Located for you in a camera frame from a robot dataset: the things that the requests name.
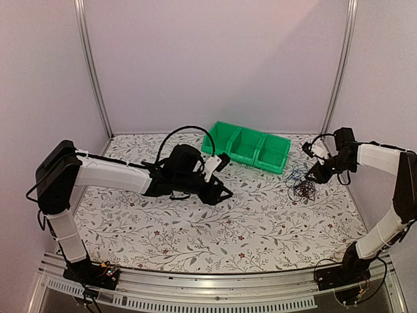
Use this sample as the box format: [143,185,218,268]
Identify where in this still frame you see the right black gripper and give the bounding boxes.
[306,154,357,185]

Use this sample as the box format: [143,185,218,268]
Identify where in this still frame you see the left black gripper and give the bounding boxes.
[175,174,233,206]

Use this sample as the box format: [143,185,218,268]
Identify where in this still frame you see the blue cable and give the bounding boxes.
[286,162,310,188]

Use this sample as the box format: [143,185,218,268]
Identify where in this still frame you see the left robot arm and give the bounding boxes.
[25,140,233,283]

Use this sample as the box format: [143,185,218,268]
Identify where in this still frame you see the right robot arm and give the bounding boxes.
[302,127,416,290]

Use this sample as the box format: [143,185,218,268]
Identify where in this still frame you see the green bin middle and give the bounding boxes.
[229,127,265,166]

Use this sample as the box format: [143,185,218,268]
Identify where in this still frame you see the green bin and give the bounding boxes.
[209,121,240,155]
[253,134,291,175]
[229,127,265,166]

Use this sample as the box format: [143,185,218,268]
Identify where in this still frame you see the green bin right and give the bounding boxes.
[253,134,291,175]

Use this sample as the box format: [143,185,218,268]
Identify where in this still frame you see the green bin left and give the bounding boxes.
[209,121,240,155]

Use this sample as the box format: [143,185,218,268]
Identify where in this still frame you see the floral table mat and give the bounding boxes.
[75,135,366,273]

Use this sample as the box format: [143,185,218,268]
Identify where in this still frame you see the tangled dark cable pile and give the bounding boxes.
[286,177,317,201]

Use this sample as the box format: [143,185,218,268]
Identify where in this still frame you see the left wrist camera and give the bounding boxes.
[203,153,231,183]

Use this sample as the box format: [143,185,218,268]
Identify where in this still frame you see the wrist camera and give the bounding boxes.
[203,153,231,183]
[302,142,330,165]

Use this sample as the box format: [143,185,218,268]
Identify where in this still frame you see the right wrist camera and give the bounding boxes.
[302,142,330,165]

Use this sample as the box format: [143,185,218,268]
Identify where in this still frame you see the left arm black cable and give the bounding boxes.
[155,126,216,167]

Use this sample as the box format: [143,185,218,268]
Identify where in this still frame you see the front aluminium rail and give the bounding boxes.
[28,252,408,312]

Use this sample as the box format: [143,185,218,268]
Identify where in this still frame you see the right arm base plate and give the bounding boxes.
[313,265,371,306]

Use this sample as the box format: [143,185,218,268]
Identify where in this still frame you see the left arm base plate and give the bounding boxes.
[63,259,120,290]

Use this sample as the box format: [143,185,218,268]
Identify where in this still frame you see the right aluminium frame post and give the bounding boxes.
[320,0,358,134]

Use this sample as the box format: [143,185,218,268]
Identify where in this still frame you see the aluminium frame post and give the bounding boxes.
[74,0,114,139]
[320,0,358,134]

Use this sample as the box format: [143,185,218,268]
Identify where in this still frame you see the left aluminium frame post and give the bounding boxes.
[74,0,114,139]

